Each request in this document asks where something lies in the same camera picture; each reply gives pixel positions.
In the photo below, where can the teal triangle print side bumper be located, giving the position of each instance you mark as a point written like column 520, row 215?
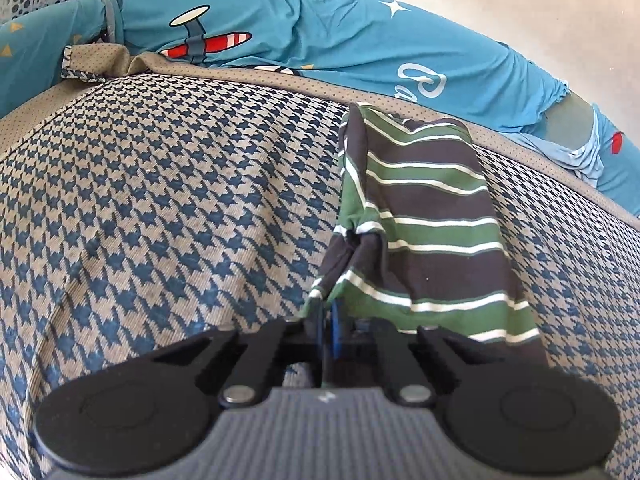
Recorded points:
column 35, row 50

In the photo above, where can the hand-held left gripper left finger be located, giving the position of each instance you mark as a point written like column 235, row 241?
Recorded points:
column 317, row 325

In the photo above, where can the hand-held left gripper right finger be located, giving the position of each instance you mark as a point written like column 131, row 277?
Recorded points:
column 336, row 330

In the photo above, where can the light blue cloth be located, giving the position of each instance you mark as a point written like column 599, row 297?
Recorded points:
column 590, row 160

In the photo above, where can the grey padded bed bumper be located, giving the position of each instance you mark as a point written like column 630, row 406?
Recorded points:
column 570, row 120

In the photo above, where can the blue shark print bumper cover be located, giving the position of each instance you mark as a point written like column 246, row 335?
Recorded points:
column 625, row 170

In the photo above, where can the blue houndstooth cloth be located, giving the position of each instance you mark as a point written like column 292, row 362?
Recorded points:
column 175, row 210

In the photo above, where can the teal airplane print garment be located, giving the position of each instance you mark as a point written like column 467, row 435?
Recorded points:
column 325, row 35

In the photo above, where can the green grey striped t-shirt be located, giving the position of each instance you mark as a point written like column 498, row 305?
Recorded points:
column 430, row 210

